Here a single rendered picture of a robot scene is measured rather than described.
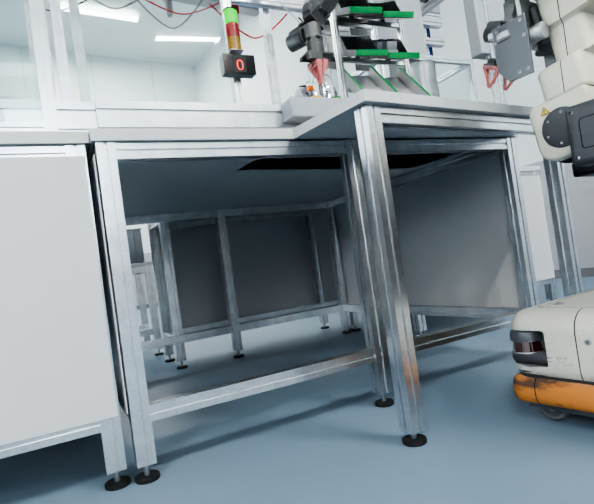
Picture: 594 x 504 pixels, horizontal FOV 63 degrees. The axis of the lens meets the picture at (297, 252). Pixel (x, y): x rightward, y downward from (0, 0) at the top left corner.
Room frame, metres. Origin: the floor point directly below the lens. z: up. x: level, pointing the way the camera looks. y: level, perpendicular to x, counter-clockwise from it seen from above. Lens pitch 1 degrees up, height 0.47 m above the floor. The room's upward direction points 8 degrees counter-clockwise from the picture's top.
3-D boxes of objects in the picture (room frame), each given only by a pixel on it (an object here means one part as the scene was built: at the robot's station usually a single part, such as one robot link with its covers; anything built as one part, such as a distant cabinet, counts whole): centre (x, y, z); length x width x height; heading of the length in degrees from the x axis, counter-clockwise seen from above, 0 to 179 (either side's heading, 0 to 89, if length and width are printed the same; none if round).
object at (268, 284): (3.24, -0.19, 0.43); 2.20 x 0.38 x 0.86; 117
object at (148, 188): (2.12, 0.10, 0.84); 1.50 x 1.41 x 0.03; 117
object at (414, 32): (2.92, -0.80, 1.50); 0.38 x 0.21 x 0.88; 27
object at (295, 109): (1.50, -0.12, 0.93); 0.21 x 0.07 x 0.06; 117
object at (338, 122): (1.68, -0.39, 0.84); 0.90 x 0.70 x 0.03; 123
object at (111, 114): (1.47, 0.08, 0.91); 0.89 x 0.06 x 0.11; 117
